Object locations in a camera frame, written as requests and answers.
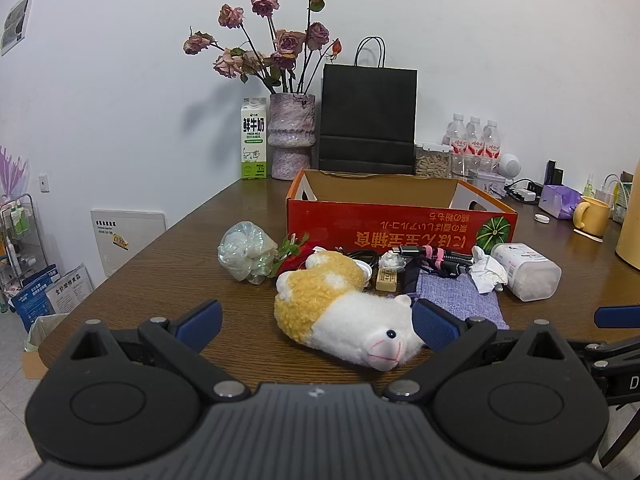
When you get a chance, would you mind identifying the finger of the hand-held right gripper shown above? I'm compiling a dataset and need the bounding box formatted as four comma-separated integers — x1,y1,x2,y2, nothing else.
570,332,640,375
594,305,640,329

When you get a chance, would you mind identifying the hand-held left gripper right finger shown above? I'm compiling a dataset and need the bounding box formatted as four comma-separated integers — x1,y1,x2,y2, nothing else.
382,298,591,403

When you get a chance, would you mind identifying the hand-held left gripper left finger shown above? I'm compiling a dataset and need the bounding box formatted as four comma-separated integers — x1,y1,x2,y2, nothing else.
52,300,251,403

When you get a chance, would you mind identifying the purple woven pouch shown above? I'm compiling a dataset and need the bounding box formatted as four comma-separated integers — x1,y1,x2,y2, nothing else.
414,272,511,332

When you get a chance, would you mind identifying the braided cable with pink tie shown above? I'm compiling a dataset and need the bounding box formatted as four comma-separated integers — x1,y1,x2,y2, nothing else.
391,244,475,280

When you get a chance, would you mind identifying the large white tissue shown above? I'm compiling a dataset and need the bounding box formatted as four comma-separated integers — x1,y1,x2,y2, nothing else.
467,246,509,294

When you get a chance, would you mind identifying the iridescent plastic wrap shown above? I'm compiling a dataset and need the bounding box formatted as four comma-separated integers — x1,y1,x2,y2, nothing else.
217,221,278,285

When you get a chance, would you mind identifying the white and yellow plush alpaca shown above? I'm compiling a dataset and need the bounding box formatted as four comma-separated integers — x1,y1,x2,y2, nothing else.
274,250,426,372

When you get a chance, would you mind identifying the black USB cable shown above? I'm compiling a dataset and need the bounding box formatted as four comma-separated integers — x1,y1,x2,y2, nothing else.
344,249,382,267

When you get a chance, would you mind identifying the clear wet wipes pack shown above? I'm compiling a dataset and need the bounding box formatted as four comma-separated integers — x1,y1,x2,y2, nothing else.
490,241,562,302

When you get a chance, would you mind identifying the orange cardboard box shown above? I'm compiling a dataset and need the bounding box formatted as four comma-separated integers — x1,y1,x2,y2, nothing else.
286,169,518,256

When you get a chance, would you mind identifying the brown wooden desktop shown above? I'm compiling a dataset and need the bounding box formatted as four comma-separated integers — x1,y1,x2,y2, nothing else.
37,176,640,466

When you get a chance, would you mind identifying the beige eraser block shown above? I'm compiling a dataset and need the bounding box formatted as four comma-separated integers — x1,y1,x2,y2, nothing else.
375,267,401,292

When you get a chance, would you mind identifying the yellow kettle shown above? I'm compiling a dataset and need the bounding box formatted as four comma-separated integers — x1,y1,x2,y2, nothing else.
615,159,640,272

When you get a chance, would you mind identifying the yellow mug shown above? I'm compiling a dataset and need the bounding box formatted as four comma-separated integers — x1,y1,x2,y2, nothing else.
573,196,612,237

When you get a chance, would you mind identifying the red artificial flower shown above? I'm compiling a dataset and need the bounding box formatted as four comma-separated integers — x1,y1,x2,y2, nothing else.
267,232,313,278

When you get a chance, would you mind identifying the purple tissue pack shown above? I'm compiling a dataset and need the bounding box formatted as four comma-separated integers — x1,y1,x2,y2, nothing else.
539,185,582,221

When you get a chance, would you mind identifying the grey printed bag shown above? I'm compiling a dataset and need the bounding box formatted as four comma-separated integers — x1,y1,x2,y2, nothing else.
45,262,95,317

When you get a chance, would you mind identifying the white printed tin box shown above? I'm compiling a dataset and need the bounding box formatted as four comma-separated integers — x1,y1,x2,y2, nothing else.
470,169,506,197

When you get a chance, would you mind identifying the clear container of seeds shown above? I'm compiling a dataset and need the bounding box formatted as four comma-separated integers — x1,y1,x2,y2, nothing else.
414,142,453,179

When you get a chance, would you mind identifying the cardboard box with liner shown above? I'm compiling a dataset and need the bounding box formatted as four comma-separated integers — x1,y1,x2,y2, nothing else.
21,312,70,381

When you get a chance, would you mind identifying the blue printed bag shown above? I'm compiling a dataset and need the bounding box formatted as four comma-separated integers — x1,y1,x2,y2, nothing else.
10,267,57,333

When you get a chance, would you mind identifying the white round speaker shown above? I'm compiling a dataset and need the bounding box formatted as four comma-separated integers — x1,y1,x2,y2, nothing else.
498,152,522,178

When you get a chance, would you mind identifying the red label water bottle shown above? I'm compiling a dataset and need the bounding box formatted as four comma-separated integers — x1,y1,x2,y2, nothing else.
465,116,485,171
442,113,469,177
481,120,502,173

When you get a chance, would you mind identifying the white and green milk carton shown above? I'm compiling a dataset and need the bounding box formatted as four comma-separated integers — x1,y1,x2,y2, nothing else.
241,97,269,181

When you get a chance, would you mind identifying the pink marbled vase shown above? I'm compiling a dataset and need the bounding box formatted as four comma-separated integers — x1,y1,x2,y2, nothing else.
266,92,317,181

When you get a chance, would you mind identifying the metal rack with bottles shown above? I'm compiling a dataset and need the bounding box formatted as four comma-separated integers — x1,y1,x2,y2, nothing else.
0,194,51,311

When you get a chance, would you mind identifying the black paper bag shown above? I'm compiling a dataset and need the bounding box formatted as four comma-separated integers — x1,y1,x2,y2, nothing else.
317,36,418,176

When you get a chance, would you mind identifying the dried pink rose bouquet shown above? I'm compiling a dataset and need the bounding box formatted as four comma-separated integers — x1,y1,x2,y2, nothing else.
182,0,343,96

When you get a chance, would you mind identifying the white wall panel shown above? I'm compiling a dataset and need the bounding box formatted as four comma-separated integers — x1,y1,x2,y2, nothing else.
91,209,167,279

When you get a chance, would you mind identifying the white plug with cable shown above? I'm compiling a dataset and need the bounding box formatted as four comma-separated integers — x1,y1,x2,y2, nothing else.
595,175,621,207

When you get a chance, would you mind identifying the purple wall decoration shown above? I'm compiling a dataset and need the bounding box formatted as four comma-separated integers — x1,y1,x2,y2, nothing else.
0,146,28,197

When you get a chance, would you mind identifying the wall poster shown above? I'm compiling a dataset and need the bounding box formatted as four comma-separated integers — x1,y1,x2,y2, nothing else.
0,0,37,57

